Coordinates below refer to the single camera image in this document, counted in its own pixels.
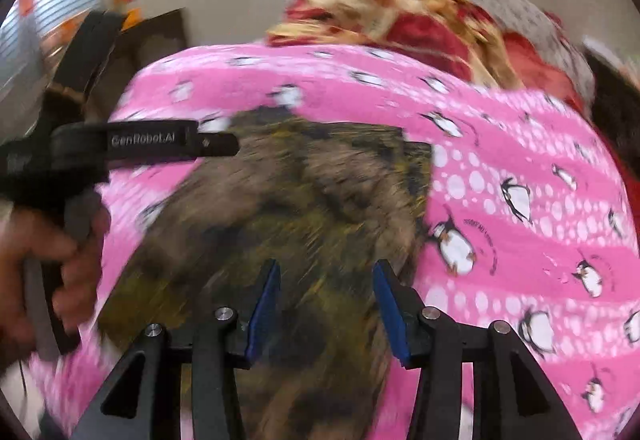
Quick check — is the brown yellow patterned cloth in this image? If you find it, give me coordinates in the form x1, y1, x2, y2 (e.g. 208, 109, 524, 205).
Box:
98, 107, 432, 439

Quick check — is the person's left hand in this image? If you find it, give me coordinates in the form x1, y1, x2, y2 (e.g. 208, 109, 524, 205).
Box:
1, 207, 111, 371

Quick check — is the dark wooden side table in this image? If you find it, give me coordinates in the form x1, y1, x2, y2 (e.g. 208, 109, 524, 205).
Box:
86, 8, 189, 121

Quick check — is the metal grille door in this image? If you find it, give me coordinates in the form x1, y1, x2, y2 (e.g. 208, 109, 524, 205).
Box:
1, 0, 103, 137

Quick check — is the orange box on table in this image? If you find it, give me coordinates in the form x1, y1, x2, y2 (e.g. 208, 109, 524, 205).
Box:
122, 8, 143, 31

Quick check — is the pink penguin bed sheet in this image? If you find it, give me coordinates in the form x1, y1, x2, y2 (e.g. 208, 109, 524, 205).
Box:
29, 43, 639, 439

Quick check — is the red yellow floral blanket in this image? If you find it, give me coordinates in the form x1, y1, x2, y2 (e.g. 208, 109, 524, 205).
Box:
266, 0, 523, 90

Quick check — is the dark wooden headboard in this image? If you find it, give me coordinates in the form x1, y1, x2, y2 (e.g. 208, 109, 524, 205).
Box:
585, 50, 640, 178

